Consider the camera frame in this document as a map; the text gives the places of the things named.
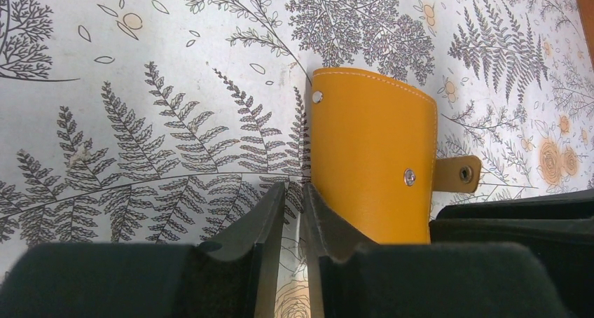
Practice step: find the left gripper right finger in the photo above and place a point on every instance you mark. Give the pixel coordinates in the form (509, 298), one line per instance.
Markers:
(331, 241)

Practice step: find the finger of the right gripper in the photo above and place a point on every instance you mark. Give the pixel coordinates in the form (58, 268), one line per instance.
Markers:
(557, 229)

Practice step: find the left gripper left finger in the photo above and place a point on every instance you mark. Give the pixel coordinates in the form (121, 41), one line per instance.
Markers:
(239, 275)

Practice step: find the yellow leather card holder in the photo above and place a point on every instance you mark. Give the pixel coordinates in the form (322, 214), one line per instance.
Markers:
(373, 154)

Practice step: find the floral patterned table mat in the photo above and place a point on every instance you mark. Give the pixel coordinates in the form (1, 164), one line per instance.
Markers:
(164, 121)

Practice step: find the orange wooden compartment tray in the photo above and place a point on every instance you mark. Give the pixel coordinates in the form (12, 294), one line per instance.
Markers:
(586, 16)

